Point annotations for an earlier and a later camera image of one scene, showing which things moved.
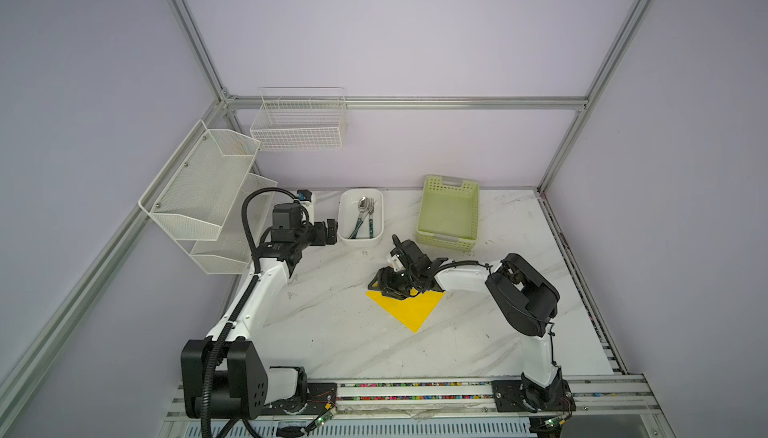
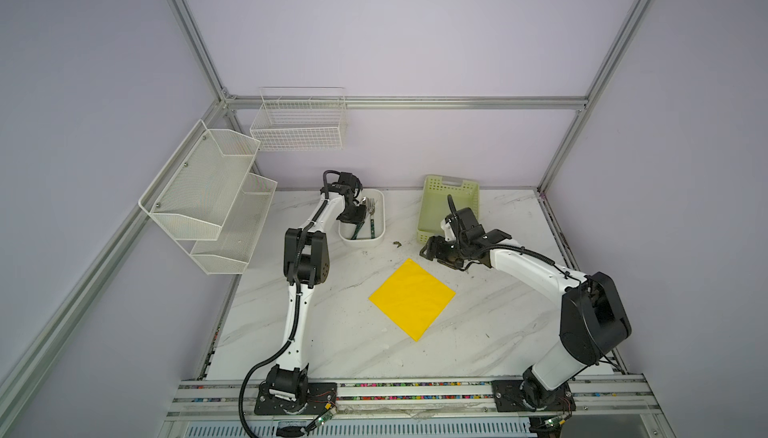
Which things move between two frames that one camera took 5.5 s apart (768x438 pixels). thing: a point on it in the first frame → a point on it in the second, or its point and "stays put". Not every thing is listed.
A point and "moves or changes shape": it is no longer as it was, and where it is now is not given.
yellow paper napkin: x=413 y=311 moves or changes shape
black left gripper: x=321 y=238 → x=361 y=215
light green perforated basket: x=448 y=212 stays put
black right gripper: x=385 y=283 → x=433 y=251
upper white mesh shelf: x=195 y=190 stays put
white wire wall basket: x=307 y=118 stays put
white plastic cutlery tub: x=348 y=217 stays put
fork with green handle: x=371 y=207 stays put
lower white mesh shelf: x=232 y=253 stays put
